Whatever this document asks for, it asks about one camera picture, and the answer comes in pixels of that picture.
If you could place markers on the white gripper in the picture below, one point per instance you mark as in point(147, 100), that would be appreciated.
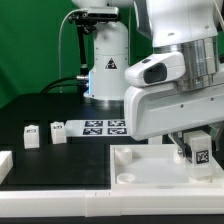
point(153, 106)

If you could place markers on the white square tabletop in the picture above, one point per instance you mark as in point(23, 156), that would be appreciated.
point(156, 167)

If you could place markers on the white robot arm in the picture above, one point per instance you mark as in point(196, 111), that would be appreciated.
point(180, 85)

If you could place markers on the white U-shaped fence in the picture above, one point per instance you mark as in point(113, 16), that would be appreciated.
point(112, 202)

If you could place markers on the white fiducial marker sheet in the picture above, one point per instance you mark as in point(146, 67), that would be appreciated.
point(96, 128)

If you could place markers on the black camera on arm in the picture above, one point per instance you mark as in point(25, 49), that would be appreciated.
point(97, 14)

